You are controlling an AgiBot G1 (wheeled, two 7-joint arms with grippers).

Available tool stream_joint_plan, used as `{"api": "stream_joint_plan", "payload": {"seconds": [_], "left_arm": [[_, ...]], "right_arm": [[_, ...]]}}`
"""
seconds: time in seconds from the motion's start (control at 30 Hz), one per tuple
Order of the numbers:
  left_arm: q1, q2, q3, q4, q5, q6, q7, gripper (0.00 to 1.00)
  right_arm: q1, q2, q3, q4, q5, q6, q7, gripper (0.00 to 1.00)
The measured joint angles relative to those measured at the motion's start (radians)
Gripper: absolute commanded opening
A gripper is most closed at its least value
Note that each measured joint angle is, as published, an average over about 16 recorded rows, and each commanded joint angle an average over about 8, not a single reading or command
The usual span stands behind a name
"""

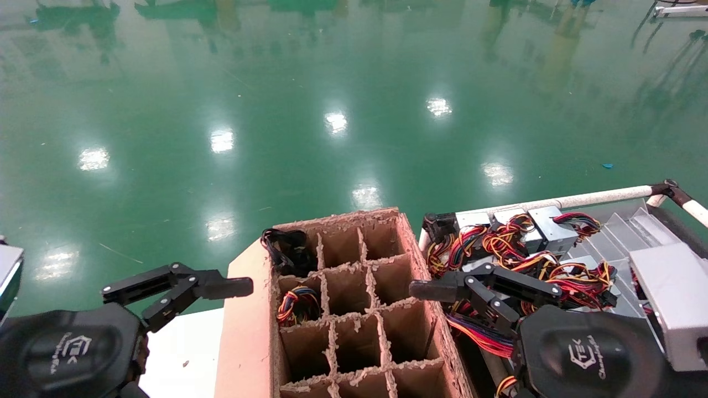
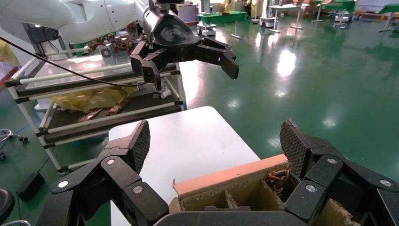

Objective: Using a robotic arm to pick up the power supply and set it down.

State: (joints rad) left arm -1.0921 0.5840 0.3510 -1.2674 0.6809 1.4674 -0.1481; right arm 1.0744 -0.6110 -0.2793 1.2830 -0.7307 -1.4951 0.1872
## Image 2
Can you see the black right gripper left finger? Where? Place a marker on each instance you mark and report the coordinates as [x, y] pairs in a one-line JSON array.
[[118, 174]]

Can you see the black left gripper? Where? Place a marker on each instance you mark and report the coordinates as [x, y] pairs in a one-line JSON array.
[[168, 31]]

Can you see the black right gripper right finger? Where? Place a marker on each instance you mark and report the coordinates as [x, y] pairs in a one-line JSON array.
[[324, 174]]

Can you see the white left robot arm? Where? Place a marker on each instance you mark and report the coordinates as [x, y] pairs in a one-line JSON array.
[[78, 18]]

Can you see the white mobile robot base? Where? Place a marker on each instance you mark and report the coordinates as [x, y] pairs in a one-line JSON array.
[[267, 20], [206, 28]]

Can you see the small white bottle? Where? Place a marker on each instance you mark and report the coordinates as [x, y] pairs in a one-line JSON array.
[[165, 93]]

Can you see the white pipe shelf rack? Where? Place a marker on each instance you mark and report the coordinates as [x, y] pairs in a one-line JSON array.
[[93, 124]]

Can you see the green cloth table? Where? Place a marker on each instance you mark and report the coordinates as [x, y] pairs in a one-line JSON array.
[[338, 4], [223, 17], [389, 8]]

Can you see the brown wood scrap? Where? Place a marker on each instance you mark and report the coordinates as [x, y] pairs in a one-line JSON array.
[[118, 107], [90, 115]]

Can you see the yellow plastic bag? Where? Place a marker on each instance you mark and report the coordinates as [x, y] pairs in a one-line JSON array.
[[90, 98]]

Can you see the black adapter box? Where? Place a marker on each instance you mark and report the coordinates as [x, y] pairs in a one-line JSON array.
[[30, 186]]

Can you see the person in yellow coat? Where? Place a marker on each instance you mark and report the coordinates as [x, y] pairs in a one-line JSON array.
[[255, 7]]

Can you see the brown cardboard divider box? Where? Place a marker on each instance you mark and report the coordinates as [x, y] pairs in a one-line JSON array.
[[218, 177]]

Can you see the black round stool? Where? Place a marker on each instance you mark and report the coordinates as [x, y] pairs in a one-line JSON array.
[[5, 206]]

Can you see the black monitor box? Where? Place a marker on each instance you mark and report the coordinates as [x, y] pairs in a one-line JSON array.
[[42, 35]]

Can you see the yellow cloth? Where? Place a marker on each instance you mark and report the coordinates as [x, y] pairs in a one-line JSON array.
[[7, 54]]

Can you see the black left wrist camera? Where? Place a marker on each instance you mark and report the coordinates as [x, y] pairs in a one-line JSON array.
[[170, 1]]

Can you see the white frame table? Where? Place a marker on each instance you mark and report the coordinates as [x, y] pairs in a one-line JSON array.
[[285, 7]]

